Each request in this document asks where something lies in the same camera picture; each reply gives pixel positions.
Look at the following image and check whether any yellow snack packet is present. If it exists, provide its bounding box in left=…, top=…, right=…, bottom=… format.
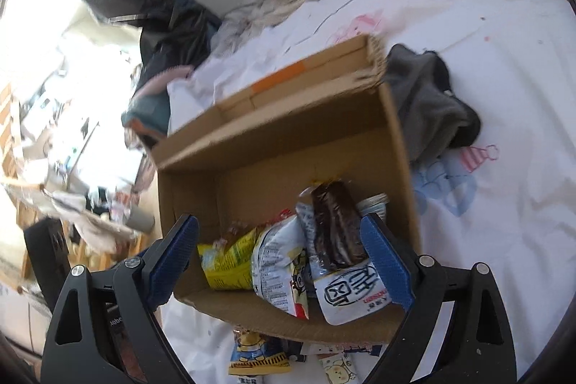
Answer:
left=198, top=226, right=271, bottom=292

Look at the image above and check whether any blue tiger print snack packet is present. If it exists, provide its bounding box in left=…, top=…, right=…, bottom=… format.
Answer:
left=229, top=330, right=304, bottom=376

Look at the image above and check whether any grey cloth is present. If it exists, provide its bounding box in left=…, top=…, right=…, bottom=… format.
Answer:
left=384, top=44, right=481, bottom=164

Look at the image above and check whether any brown cardboard box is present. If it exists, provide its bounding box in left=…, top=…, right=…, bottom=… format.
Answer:
left=148, top=34, right=421, bottom=344

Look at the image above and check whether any white cartoon print snack packet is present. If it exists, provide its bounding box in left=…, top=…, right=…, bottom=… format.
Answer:
left=315, top=354, right=361, bottom=384

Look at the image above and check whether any teal orange pink quilt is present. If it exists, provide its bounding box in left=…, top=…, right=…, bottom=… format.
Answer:
left=121, top=64, right=194, bottom=151

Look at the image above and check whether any dark brown snack packet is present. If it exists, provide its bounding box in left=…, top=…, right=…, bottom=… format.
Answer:
left=310, top=181, right=367, bottom=272

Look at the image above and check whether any white snack packet red edge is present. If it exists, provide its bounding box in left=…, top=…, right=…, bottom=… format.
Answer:
left=251, top=211, right=311, bottom=319

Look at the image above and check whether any white packet bold black print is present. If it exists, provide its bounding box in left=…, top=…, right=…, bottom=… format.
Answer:
left=312, top=258, right=397, bottom=326

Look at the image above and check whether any white bed sheet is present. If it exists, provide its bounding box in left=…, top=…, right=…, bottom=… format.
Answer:
left=159, top=0, right=572, bottom=384

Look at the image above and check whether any grey trash bin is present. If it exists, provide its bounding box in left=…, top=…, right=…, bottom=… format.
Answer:
left=126, top=206, right=156, bottom=232

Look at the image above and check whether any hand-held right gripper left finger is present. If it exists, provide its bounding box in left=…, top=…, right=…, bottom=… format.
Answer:
left=42, top=213, right=201, bottom=384

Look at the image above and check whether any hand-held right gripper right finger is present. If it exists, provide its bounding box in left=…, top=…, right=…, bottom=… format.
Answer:
left=360, top=213, right=518, bottom=384

